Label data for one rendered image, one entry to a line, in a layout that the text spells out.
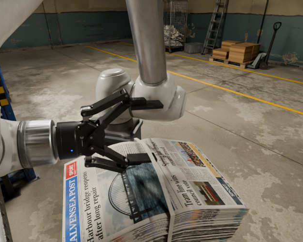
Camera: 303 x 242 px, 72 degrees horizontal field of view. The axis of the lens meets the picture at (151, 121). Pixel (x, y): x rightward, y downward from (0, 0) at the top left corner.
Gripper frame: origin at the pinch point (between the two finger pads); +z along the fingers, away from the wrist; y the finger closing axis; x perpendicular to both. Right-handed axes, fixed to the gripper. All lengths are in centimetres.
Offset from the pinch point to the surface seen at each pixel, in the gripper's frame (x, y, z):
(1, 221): -27, 50, -47
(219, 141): -141, 116, 149
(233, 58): -458, 79, 409
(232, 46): -470, 48, 404
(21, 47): -887, 142, -198
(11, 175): -139, 122, -79
